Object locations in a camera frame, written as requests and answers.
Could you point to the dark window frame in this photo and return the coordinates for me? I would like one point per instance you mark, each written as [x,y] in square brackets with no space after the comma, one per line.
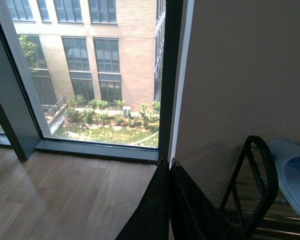
[19,118]

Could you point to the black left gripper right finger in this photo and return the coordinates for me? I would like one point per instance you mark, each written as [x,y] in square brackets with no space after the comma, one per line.
[193,216]

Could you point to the light blue slide sandal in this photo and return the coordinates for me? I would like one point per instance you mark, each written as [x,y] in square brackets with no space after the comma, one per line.
[286,155]

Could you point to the black metal shoe rack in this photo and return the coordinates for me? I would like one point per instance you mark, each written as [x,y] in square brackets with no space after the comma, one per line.
[253,201]

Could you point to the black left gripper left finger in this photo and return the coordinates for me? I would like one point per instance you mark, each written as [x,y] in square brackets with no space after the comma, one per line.
[150,220]

